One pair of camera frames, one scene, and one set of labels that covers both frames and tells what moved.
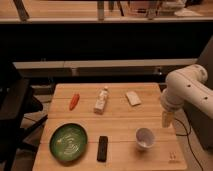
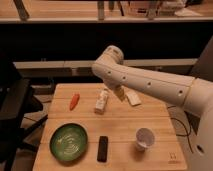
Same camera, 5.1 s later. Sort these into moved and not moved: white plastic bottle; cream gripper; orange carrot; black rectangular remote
Moved: cream gripper
Not moved: white plastic bottle; orange carrot; black rectangular remote
